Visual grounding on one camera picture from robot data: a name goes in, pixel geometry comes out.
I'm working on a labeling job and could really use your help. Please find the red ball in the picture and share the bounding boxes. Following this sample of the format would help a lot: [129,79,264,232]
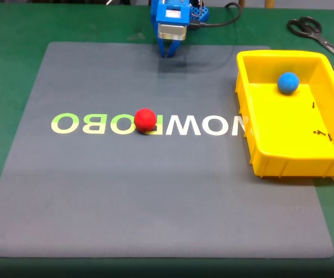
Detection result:
[133,108,158,134]

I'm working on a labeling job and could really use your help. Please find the blue ball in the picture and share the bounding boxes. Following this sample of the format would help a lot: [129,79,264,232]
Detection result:
[277,72,300,95]

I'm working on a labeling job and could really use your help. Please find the yellow plastic bin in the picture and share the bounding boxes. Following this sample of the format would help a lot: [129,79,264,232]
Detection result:
[235,49,334,178]

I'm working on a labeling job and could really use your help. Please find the black scissors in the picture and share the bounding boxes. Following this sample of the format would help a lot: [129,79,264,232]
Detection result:
[286,16,334,68]

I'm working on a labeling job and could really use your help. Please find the grey mat with lettering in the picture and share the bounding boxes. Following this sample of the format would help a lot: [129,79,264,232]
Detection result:
[0,41,334,259]

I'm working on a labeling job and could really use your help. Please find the silver camera box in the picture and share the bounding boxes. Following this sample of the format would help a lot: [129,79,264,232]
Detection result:
[157,23,189,42]

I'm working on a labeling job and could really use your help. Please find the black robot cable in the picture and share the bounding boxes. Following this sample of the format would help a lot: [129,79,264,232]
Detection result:
[187,2,243,30]

